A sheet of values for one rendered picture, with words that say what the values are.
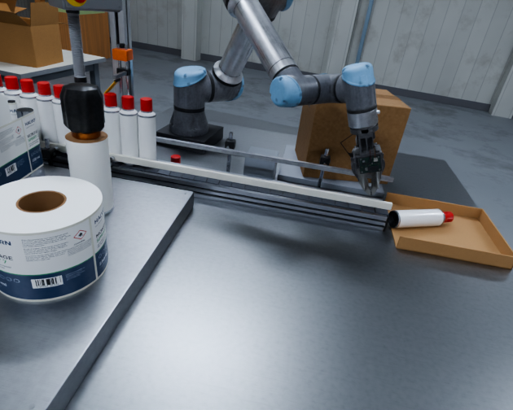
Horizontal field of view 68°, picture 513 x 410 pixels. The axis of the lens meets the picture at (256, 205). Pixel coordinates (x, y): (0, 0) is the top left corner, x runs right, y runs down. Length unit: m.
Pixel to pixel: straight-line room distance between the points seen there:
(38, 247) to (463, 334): 0.82
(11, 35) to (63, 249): 2.38
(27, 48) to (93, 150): 2.08
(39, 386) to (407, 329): 0.66
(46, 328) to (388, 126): 1.07
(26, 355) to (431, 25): 7.05
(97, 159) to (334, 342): 0.63
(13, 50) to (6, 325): 2.42
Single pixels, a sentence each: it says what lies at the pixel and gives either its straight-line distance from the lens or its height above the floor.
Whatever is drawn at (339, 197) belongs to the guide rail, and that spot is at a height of 0.91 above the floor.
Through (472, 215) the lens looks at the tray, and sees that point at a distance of 1.40.
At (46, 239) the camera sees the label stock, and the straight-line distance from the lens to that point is 0.70.
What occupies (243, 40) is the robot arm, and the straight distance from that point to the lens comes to 1.37.
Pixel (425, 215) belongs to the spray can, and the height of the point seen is 0.88.
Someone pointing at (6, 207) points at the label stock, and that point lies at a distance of 0.78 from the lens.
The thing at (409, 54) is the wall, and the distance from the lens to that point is 7.29.
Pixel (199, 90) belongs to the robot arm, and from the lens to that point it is 1.45.
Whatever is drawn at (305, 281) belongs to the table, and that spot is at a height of 0.83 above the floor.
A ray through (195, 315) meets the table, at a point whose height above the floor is 0.83.
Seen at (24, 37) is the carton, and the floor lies 0.95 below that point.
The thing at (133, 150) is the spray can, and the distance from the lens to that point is 1.21.
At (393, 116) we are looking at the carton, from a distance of 1.31.
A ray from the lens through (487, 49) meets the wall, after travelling 7.43.
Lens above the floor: 1.40
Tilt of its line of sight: 30 degrees down
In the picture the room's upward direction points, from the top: 8 degrees clockwise
